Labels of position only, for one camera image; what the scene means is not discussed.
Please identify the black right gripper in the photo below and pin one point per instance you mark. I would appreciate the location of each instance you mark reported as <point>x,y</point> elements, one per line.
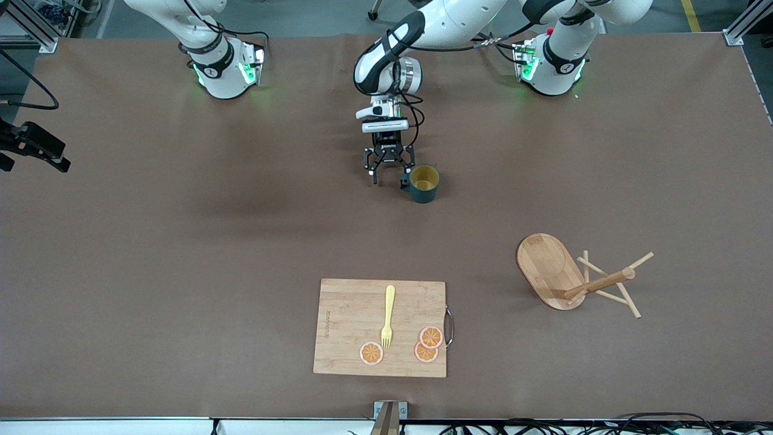
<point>33,144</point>

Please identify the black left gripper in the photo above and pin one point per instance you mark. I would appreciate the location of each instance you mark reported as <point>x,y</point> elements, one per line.
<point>387,148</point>

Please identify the teal mug with yellow inside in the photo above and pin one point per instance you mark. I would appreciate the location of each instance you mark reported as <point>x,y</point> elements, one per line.
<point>426,192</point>

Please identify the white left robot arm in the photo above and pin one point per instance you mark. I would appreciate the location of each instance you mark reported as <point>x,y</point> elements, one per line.
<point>459,21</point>

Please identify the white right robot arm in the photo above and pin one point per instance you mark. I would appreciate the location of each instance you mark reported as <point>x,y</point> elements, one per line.
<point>220,72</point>

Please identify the wooden mug tree rack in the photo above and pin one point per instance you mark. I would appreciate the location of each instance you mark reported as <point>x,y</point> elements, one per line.
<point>546,266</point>

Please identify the yellow plastic fork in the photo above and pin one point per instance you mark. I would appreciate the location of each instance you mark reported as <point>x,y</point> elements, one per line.
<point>389,308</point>

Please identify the office chair base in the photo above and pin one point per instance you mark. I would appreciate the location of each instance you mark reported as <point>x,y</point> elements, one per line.
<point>374,13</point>

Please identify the bamboo cutting board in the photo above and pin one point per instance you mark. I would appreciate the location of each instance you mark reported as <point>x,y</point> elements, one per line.
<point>350,326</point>

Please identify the silver base connector block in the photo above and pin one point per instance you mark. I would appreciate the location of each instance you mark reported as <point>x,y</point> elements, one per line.
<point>522,57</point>
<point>256,57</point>

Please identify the toy orange slice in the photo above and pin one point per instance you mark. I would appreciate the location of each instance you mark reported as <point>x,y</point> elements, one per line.
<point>431,337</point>
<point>371,353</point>
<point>423,355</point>

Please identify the aluminium frame profile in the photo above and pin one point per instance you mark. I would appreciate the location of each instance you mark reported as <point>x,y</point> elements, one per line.
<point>740,30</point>
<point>36,33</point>

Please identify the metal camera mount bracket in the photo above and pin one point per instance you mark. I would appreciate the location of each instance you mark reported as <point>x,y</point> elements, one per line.
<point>386,417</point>

